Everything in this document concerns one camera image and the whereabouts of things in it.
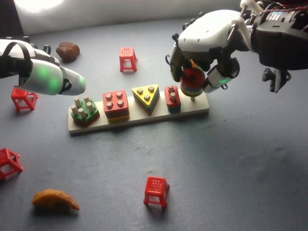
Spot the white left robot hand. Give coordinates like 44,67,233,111
0,36,87,96

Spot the brown toy food lump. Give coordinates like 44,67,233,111
55,42,80,64

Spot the red toy stool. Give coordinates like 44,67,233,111
119,47,138,73
143,176,170,207
0,148,24,181
11,87,39,112

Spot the green shape block stack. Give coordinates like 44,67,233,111
70,96,101,128

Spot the wooden shape stacking board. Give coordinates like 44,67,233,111
68,91,209,136

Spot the red rectangle block stack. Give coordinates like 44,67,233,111
164,84,181,114

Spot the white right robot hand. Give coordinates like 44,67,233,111
165,9,250,94

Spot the red square block stack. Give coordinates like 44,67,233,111
102,90,130,125

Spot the red ring disc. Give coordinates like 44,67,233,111
180,66,206,97

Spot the orange toy croissant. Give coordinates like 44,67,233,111
32,189,80,211

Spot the white backdrop sheet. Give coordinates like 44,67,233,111
13,0,244,36

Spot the yellow triangle block stack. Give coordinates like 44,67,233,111
131,84,161,116

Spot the grey table cloth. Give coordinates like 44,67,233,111
0,16,308,231

